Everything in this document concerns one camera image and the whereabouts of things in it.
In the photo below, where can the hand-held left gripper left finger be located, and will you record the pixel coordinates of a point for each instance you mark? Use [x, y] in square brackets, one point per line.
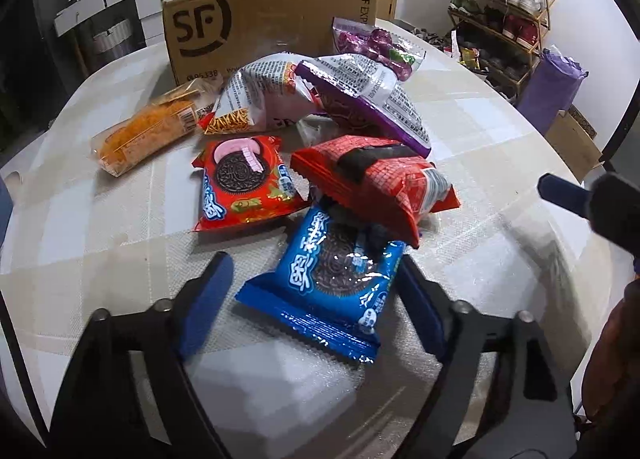
[210, 299]

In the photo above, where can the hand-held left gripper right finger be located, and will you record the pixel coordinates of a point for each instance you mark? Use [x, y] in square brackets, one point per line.
[425, 309]

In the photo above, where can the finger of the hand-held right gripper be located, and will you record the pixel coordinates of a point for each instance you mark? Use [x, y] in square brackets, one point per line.
[562, 193]

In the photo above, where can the blue cookie packet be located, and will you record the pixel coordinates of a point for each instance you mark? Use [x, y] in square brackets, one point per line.
[325, 284]

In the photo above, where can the red cookie packet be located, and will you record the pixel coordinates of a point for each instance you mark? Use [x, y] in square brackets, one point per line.
[245, 184]

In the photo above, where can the red packet with dark patch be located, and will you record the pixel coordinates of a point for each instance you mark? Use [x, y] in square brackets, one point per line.
[380, 179]

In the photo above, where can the orange floss bread packet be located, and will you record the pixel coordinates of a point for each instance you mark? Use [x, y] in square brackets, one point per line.
[145, 131]

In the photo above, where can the clear cracker packet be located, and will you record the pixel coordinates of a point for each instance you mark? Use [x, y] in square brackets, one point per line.
[314, 130]

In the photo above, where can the white fries snack packet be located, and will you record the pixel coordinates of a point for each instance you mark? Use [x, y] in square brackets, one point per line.
[255, 94]

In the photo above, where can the purple and white snack packet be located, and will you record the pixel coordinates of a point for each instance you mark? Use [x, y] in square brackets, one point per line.
[370, 94]

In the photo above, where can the purple candy bag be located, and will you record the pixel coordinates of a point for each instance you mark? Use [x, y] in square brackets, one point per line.
[375, 44]

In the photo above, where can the brown cardboard box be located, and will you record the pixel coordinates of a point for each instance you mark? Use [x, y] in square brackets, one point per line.
[270, 24]

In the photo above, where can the person's right forearm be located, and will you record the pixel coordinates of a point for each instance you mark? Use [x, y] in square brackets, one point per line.
[617, 354]

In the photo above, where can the small flat cardboard box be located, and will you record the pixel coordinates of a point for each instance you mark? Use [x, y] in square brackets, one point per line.
[572, 144]

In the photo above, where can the beige checked tablecloth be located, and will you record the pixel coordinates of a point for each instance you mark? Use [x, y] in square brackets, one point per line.
[100, 239]

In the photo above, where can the yellow green packet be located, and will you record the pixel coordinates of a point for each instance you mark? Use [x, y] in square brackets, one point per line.
[469, 57]

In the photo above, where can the wooden shoe rack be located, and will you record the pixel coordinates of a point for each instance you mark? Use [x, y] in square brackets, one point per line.
[542, 19]

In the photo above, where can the white woven basket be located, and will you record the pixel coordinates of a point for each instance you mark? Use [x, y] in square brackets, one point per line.
[115, 46]

